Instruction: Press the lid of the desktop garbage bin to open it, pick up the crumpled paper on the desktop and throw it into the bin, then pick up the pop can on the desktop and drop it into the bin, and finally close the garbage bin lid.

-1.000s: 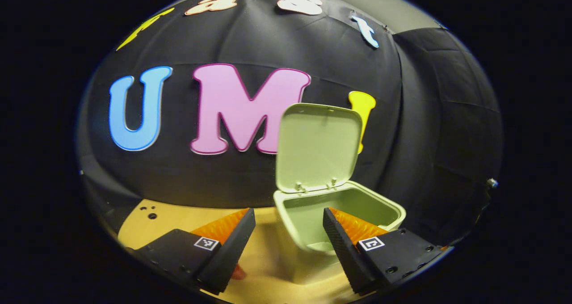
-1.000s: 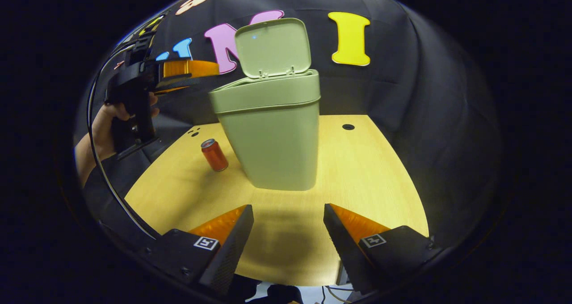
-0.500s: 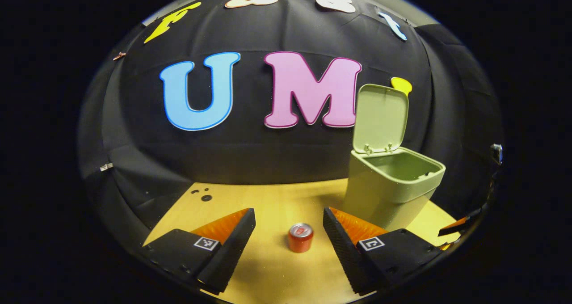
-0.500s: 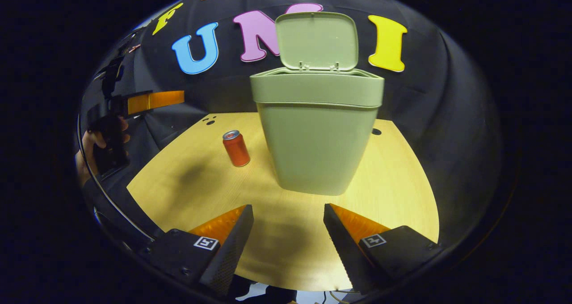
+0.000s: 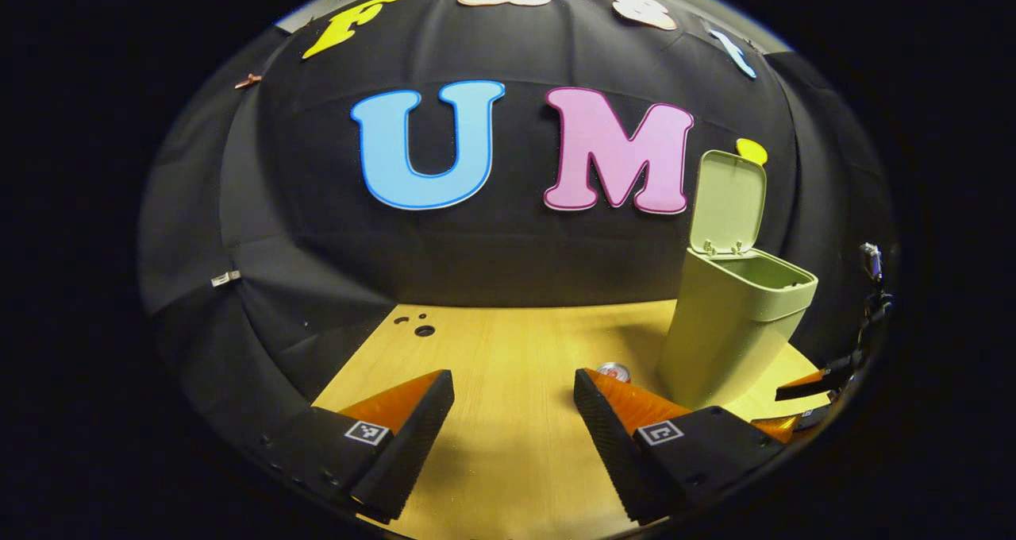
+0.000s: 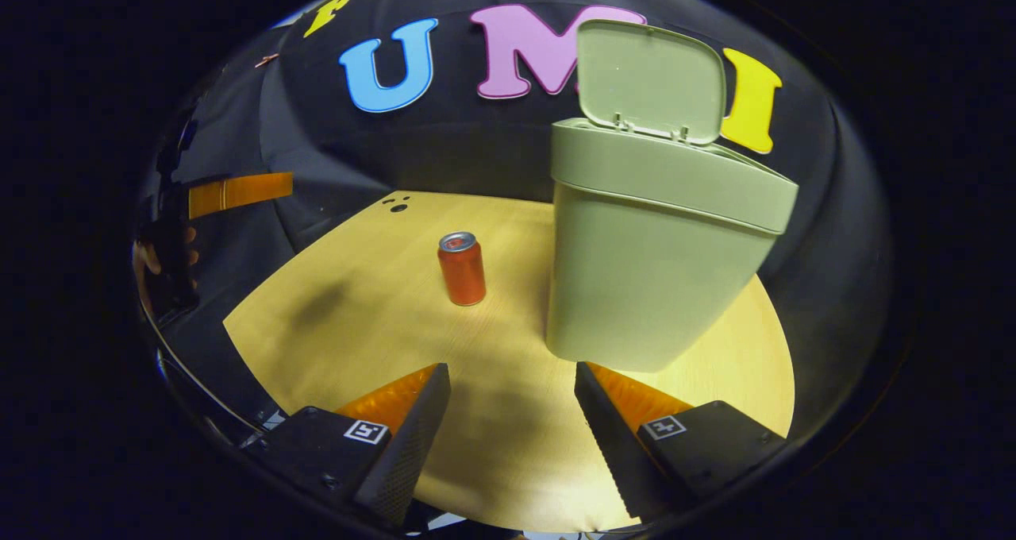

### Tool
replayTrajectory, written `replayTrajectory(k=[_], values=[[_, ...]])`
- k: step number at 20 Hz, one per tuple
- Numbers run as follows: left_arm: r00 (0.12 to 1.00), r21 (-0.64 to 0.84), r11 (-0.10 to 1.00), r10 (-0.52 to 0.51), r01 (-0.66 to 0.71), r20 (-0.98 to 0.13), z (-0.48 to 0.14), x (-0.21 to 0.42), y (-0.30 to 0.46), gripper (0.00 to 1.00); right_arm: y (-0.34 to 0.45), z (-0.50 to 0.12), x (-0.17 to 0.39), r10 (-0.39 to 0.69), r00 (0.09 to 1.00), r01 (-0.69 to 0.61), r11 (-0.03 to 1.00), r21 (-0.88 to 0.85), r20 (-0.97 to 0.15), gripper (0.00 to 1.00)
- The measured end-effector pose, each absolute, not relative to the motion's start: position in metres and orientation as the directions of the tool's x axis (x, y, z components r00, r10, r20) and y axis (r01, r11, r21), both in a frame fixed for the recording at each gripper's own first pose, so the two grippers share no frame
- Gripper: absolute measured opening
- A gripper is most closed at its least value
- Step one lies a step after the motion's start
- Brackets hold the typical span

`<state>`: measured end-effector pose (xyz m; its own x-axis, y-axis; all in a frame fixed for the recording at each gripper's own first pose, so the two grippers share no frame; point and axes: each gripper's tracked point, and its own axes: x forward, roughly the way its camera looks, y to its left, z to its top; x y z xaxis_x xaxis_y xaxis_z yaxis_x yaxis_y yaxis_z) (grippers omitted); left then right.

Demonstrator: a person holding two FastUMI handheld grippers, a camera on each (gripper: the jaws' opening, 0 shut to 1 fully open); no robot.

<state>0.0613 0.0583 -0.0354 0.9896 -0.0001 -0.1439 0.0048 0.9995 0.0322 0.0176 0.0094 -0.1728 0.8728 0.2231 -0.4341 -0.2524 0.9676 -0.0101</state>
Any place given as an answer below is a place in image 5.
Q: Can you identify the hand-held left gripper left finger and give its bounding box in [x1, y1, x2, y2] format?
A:
[262, 369, 456, 525]

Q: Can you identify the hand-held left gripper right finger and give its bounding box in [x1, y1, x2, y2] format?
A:
[571, 368, 787, 525]

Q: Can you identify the green desktop garbage bin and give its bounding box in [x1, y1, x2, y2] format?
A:
[657, 149, 818, 410]

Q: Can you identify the wooden desktop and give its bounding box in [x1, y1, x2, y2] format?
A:
[311, 299, 822, 540]

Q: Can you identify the black backdrop cloth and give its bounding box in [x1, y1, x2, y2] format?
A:
[139, 0, 898, 446]

